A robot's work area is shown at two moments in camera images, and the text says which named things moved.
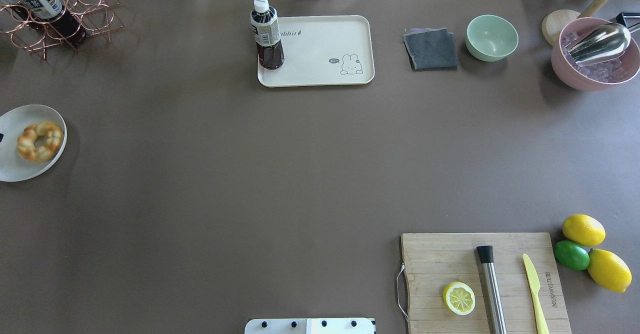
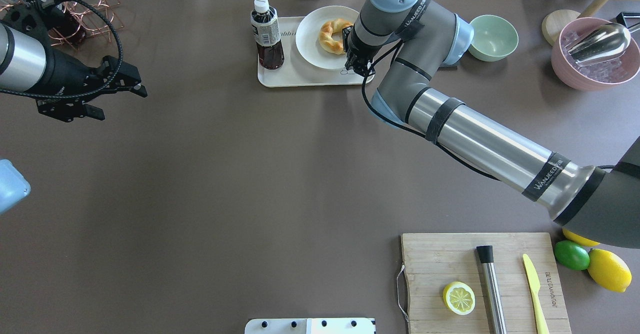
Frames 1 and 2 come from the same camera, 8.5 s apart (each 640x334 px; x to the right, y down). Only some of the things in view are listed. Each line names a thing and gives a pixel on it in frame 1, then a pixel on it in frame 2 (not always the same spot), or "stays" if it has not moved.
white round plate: (34, 136) to (307, 39)
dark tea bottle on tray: (265, 23) stays
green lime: (571, 255) stays
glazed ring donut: (25, 141) to (326, 31)
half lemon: (459, 297) stays
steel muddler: (486, 253) stays
